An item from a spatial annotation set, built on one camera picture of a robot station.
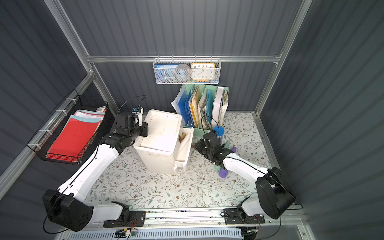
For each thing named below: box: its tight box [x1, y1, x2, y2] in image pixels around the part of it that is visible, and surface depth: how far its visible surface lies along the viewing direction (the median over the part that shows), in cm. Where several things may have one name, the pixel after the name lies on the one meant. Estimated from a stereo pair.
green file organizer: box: [170, 84, 230, 137], surface depth 100 cm
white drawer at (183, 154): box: [174, 127, 194, 169], surface depth 90 cm
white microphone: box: [176, 133, 191, 158], surface depth 93 cm
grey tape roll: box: [174, 63, 191, 82], surface depth 89 cm
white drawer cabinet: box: [133, 109, 182, 175], surface depth 80 cm
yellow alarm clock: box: [191, 63, 216, 83], surface depth 91 cm
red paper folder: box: [45, 118, 100, 162], surface depth 72 cm
